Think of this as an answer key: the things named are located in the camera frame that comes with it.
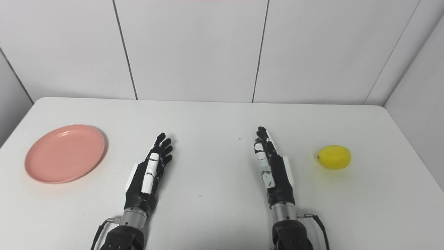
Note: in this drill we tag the yellow lemon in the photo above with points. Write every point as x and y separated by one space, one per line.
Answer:
334 157

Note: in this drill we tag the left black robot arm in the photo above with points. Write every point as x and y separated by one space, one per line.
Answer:
126 231

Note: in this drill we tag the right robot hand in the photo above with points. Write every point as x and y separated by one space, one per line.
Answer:
279 180

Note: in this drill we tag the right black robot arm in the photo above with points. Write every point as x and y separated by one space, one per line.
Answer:
288 231

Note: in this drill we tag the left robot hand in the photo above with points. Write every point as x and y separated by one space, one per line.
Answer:
140 191

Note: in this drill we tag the pink plate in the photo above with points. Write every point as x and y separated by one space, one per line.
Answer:
65 153

